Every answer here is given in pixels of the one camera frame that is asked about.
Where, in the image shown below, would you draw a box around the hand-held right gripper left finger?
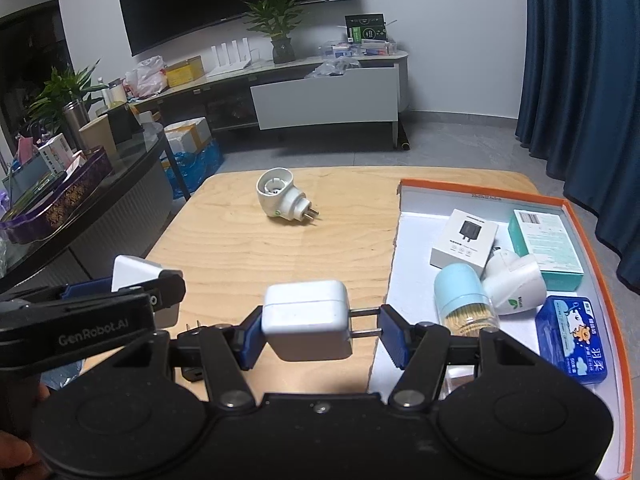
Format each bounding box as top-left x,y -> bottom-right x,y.
120,306 -> 264,408

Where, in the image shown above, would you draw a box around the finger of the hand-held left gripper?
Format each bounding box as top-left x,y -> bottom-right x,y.
0,281 -> 117,312
115,270 -> 187,313

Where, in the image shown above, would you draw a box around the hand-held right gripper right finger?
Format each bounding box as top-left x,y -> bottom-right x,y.
377,304 -> 538,408

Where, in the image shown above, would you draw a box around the large white wall charger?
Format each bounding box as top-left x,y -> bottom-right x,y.
111,255 -> 207,335

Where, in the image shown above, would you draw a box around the small rounded white charger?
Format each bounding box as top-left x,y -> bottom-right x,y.
261,280 -> 383,361

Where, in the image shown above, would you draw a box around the toothpick jar with blue cap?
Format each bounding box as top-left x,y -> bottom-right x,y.
434,262 -> 501,338

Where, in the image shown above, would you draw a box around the orange-edged white box lid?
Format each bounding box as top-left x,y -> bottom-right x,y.
367,178 -> 633,478

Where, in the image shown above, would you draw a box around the blue floss pick box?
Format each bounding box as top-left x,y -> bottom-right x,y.
535,295 -> 610,386

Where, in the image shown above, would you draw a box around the person's left hand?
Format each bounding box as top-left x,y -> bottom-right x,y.
0,431 -> 32,480

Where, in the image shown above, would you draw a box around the glass-top coffee table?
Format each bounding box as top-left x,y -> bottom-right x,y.
0,125 -> 193,301

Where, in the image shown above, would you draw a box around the purple patterned tin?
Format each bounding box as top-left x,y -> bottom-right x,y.
0,146 -> 113,246

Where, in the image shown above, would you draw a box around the white charger packaging box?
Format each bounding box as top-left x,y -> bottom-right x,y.
429,208 -> 500,278

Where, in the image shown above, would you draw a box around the blue plastic bag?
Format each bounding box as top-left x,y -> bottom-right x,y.
160,140 -> 224,201

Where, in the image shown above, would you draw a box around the white printed carton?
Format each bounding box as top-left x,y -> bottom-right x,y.
37,133 -> 76,173

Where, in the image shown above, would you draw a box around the cardboard box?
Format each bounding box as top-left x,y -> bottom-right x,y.
164,116 -> 213,161

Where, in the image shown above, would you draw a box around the beige box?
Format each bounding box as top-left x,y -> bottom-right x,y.
78,114 -> 118,157

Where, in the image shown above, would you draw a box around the black stand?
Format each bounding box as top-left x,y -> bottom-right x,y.
106,103 -> 146,146

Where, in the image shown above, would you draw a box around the teal box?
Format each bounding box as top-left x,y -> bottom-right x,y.
507,208 -> 586,291

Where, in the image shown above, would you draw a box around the leafy green plant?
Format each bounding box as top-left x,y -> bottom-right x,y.
27,60 -> 108,126

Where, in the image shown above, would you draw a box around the white plastic bag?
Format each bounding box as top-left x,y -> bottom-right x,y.
123,55 -> 167,98

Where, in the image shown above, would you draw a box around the yellow box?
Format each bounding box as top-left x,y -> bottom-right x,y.
165,56 -> 205,88

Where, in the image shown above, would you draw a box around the white router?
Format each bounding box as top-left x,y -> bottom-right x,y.
206,37 -> 266,78

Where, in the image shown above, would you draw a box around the white tv stand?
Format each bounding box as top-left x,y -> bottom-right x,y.
127,49 -> 411,151

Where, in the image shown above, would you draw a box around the potted green plant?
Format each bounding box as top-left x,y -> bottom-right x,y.
241,0 -> 313,65

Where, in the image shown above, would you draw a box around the clear plastic packets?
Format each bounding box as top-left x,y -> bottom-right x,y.
305,57 -> 361,80

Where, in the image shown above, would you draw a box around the pile of small boxes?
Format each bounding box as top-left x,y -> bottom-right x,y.
317,39 -> 398,60

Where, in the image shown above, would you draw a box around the black television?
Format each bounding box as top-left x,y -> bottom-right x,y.
112,0 -> 359,57

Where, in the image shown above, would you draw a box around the green and black box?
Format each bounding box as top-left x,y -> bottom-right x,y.
345,13 -> 388,46

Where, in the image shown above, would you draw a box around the dark blue curtain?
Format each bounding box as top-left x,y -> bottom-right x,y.
515,0 -> 640,286

